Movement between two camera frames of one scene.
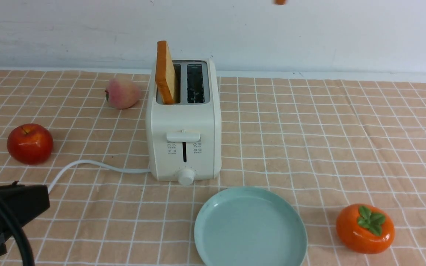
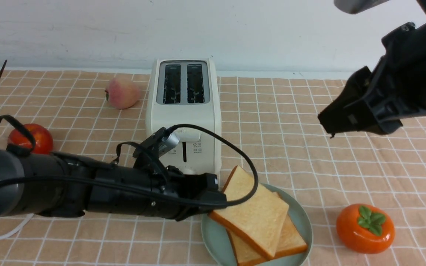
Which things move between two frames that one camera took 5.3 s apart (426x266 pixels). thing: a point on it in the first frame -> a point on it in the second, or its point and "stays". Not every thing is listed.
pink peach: [122, 93] stays
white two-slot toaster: [183, 139] stays
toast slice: [165, 76] -> [257, 224]
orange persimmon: [365, 229] stays
